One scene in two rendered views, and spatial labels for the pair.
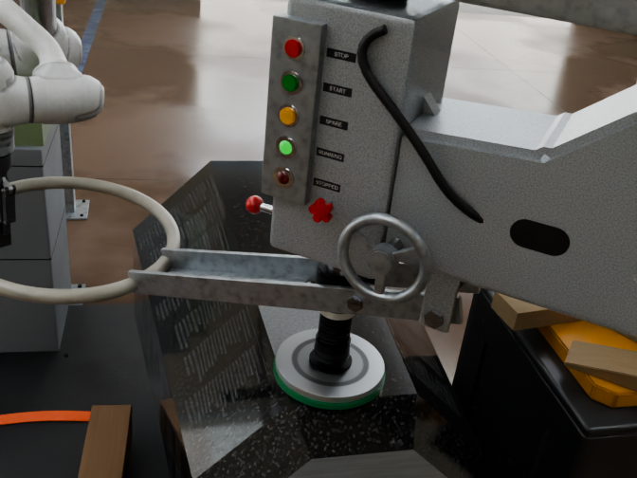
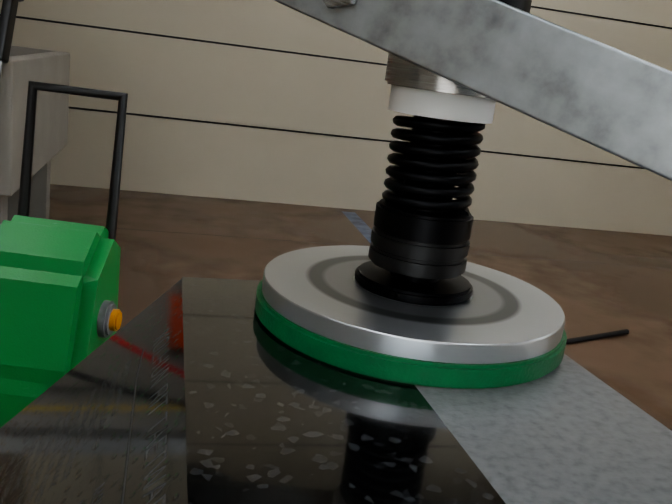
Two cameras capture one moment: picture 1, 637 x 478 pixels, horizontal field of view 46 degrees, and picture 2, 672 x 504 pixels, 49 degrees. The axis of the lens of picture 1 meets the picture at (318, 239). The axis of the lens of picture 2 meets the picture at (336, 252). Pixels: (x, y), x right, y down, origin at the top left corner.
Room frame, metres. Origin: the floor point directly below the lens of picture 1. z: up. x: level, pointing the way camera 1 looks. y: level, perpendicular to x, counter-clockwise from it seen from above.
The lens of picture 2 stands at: (1.66, -0.11, 1.00)
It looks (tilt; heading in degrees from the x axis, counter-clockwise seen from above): 15 degrees down; 180
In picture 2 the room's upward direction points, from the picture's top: 7 degrees clockwise
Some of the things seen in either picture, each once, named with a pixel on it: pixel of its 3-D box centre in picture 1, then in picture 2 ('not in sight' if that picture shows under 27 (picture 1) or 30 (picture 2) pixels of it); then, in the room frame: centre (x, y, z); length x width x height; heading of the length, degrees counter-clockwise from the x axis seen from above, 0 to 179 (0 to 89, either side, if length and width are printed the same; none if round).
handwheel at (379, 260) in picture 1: (391, 249); not in sight; (1.00, -0.11, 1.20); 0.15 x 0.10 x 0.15; 67
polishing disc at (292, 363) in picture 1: (330, 363); (411, 293); (1.16, -0.05, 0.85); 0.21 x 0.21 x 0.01
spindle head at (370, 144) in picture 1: (406, 146); not in sight; (1.13, -0.12, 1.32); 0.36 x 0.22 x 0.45; 67
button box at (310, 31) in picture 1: (293, 113); not in sight; (1.08, 0.06, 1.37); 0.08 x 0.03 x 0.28; 67
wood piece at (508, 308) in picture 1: (538, 305); not in sight; (1.52, -0.54, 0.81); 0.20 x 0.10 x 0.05; 113
